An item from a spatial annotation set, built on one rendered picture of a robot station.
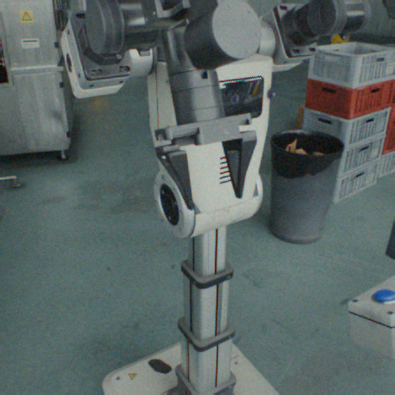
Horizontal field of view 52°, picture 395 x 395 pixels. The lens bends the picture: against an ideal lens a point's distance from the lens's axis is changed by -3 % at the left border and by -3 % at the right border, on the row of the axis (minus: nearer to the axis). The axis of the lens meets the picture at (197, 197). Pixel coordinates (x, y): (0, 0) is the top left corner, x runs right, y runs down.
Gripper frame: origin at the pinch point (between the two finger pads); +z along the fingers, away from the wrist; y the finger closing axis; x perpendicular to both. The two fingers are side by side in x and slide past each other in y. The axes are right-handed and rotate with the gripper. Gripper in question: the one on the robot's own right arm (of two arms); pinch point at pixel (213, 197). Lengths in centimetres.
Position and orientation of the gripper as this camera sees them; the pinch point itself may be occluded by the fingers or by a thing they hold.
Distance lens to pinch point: 50.2
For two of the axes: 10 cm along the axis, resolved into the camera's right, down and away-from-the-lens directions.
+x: -3.0, -1.2, 9.4
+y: 9.4, -2.2, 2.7
